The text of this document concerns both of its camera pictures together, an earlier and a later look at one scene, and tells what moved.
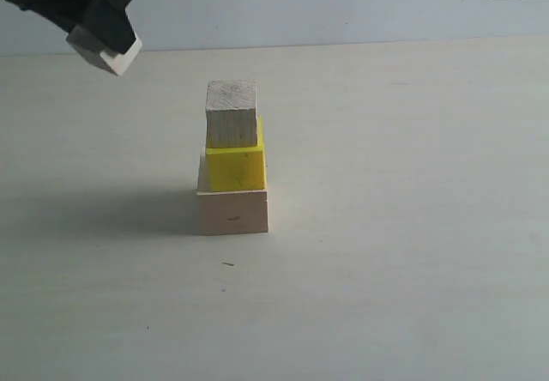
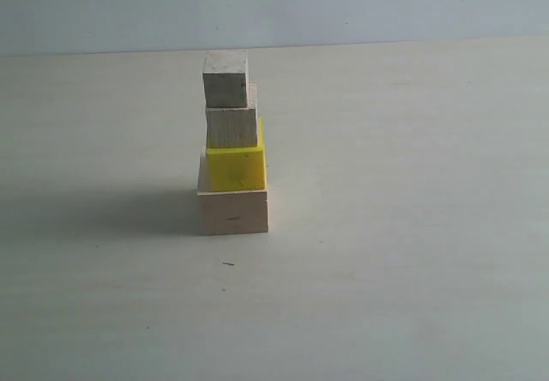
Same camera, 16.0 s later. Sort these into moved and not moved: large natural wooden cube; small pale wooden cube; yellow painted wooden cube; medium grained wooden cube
Moved: small pale wooden cube
Not moved: yellow painted wooden cube; large natural wooden cube; medium grained wooden cube
